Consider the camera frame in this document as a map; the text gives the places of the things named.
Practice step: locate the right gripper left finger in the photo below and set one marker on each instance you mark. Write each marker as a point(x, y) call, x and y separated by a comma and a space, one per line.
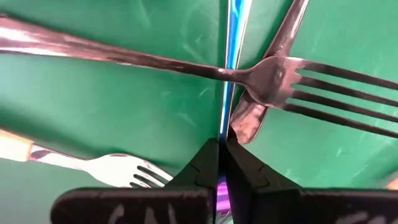
point(186, 202)

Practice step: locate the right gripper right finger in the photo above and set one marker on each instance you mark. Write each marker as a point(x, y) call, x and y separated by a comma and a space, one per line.
point(280, 205)

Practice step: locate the black metal fork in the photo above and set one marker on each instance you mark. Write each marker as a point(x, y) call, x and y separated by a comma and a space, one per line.
point(267, 84)

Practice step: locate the iridescent rainbow metal fork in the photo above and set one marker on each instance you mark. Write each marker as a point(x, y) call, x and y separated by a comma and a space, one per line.
point(233, 46)

